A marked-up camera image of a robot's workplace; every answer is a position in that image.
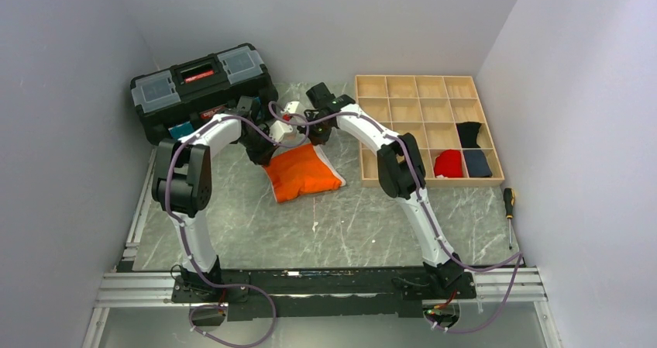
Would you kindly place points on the red rolled underwear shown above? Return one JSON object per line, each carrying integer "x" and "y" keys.
{"x": 448, "y": 164}

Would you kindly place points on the yellow black screwdriver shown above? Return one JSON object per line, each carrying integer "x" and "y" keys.
{"x": 509, "y": 201}

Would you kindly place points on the black rolled underwear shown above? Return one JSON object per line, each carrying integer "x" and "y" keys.
{"x": 468, "y": 134}

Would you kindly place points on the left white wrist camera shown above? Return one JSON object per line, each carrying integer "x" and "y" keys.
{"x": 281, "y": 132}

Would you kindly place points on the black plastic toolbox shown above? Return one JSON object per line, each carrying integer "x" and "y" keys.
{"x": 176, "y": 101}

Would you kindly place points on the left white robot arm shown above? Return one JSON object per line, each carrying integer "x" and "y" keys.
{"x": 182, "y": 183}

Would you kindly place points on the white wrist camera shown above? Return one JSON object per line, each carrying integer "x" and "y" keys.
{"x": 292, "y": 108}
{"x": 281, "y": 132}

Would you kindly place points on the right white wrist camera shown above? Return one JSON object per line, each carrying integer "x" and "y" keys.
{"x": 292, "y": 108}

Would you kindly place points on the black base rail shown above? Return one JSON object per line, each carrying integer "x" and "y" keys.
{"x": 405, "y": 292}

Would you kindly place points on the orange underwear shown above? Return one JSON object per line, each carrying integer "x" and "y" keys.
{"x": 304, "y": 170}

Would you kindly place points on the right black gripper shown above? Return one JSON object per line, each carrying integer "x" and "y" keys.
{"x": 318, "y": 139}

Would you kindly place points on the wooden compartment tray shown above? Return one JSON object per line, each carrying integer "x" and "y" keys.
{"x": 429, "y": 107}

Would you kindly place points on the dark blue rolled underwear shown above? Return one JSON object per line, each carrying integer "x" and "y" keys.
{"x": 476, "y": 164}

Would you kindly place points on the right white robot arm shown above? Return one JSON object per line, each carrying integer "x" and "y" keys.
{"x": 401, "y": 175}

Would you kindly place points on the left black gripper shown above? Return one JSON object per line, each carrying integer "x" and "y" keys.
{"x": 264, "y": 157}

